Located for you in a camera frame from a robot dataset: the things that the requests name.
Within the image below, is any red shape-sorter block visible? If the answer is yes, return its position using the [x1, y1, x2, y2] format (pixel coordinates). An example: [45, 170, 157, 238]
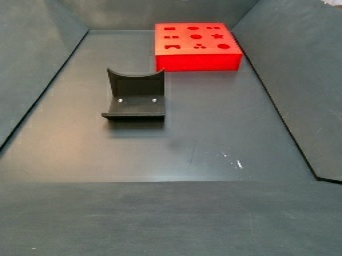
[154, 23, 244, 71]

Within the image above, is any black curved holder bracket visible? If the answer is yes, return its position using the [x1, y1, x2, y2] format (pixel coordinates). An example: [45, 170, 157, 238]
[102, 69, 166, 120]

